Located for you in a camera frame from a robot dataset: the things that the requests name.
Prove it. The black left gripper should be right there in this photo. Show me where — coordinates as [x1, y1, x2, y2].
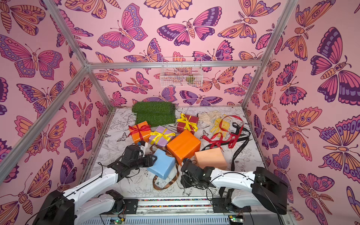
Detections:
[130, 154, 158, 171]

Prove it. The brown ribbon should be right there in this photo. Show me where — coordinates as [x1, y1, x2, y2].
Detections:
[147, 148, 179, 191]

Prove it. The peach gift box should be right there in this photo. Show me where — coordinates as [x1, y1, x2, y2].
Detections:
[195, 148, 228, 170]

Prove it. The light blue gift box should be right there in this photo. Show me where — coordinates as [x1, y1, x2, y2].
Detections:
[147, 149, 175, 180]

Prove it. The large orange gift box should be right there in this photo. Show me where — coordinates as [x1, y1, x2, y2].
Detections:
[166, 130, 201, 166]

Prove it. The lilac gift box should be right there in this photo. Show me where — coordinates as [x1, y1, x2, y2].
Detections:
[148, 126, 176, 148]

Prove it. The black printed ribbon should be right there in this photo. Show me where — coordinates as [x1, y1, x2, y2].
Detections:
[201, 122, 251, 171]

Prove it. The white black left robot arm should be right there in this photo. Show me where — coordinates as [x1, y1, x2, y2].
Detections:
[33, 144, 158, 225]

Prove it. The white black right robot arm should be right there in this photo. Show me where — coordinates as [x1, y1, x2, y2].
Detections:
[181, 158, 288, 215]

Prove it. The small orange gift box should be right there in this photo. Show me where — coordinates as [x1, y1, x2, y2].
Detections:
[128, 120, 152, 144]

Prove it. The red ribbon on small box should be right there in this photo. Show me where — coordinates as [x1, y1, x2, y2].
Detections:
[127, 123, 152, 143]

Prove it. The dark red gift box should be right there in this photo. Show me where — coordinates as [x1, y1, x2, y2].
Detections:
[176, 113, 199, 134]

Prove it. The green artificial grass mat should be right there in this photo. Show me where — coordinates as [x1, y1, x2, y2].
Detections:
[132, 102, 176, 127]

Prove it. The yellow dotted work glove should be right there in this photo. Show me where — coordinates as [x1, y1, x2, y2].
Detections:
[210, 115, 230, 138]

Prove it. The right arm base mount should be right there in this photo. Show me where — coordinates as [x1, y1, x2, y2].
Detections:
[210, 187, 252, 213]

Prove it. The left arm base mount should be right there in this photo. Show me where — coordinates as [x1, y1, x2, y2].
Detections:
[101, 199, 139, 215]

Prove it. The aluminium front rail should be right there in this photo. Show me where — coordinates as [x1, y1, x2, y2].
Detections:
[80, 197, 296, 225]

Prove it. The white wire basket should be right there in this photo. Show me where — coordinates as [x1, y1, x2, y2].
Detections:
[159, 56, 203, 88]

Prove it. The aluminium frame post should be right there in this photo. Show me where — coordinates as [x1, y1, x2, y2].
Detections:
[241, 0, 298, 109]

